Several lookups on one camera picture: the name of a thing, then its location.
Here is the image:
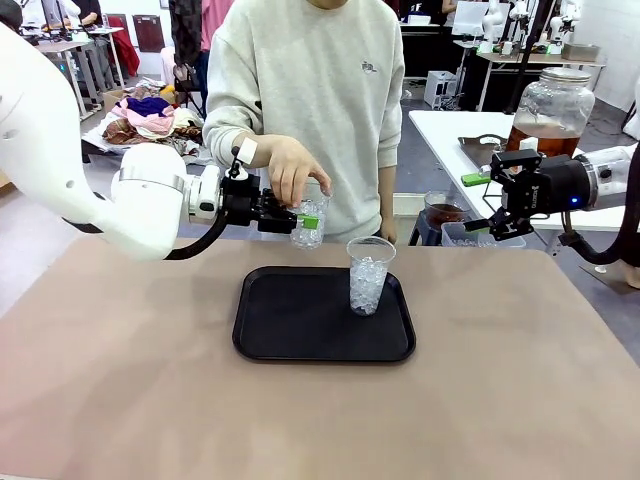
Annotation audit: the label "black vertical pole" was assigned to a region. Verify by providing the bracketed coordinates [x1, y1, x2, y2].
[513, 0, 551, 115]

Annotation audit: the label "black plastic serving tray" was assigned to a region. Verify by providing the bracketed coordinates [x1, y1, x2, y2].
[232, 266, 417, 364]

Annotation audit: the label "clear jug of brown drink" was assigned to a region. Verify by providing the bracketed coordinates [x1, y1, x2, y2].
[423, 190, 470, 225]

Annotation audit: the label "white side table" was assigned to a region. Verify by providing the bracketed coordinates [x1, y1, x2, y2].
[408, 109, 640, 235]

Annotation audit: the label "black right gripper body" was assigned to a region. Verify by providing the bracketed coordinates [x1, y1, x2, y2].
[528, 153, 599, 218]

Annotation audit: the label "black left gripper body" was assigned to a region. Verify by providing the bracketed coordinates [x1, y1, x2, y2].
[219, 173, 265, 230]

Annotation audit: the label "tall clear iced cup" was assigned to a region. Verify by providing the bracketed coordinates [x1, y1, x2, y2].
[346, 236, 397, 317]

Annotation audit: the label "person in pink top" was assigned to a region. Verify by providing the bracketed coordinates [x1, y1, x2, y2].
[199, 0, 236, 121]

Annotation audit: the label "dark metal tray with handles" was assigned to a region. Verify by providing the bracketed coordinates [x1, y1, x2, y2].
[458, 133, 509, 170]

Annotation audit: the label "person's left forearm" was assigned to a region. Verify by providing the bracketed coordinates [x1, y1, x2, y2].
[377, 164, 401, 219]

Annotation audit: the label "background workbench with robots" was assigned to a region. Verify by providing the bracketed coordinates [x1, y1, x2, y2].
[469, 42, 607, 112]

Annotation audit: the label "short clear iced cup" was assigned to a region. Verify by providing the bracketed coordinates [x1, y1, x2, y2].
[289, 177, 332, 251]

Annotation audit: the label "white background desk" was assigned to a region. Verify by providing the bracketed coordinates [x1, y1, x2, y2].
[34, 25, 126, 112]

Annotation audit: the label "grey metal box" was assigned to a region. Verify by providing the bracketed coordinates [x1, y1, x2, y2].
[561, 43, 600, 63]

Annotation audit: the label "white cube machine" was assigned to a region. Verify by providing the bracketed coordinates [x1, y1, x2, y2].
[424, 69, 459, 110]

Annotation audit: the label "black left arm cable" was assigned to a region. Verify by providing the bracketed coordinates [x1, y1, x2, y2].
[164, 207, 231, 261]

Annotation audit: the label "cardboard box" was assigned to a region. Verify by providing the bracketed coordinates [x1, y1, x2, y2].
[101, 88, 127, 114]

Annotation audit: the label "black stool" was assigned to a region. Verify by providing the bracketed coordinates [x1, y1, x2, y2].
[408, 209, 446, 247]

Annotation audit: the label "dark hanging garments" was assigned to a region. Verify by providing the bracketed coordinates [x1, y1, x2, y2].
[167, 0, 204, 96]

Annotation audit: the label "person's right hand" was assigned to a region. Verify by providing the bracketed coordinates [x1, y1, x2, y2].
[267, 135, 333, 209]

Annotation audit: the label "person's right forearm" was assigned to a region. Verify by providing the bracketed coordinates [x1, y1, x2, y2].
[202, 110, 271, 167]

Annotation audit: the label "red garment on chair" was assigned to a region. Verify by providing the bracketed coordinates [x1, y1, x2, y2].
[106, 14, 142, 79]

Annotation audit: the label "glass drink dispenser jar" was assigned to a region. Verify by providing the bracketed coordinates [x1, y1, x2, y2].
[505, 67, 596, 159]

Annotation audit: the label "pile of colourful clothes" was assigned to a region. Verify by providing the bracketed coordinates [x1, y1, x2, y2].
[102, 84, 211, 157]

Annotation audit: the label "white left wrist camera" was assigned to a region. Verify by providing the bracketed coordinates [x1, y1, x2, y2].
[228, 139, 259, 181]

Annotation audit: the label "dark red board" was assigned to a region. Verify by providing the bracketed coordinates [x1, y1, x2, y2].
[132, 14, 166, 54]

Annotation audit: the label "person in grey sweatshirt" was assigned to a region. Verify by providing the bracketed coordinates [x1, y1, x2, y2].
[202, 0, 406, 245]

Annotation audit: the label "clear plastic ice container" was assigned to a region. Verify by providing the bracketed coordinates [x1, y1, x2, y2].
[440, 221, 528, 250]

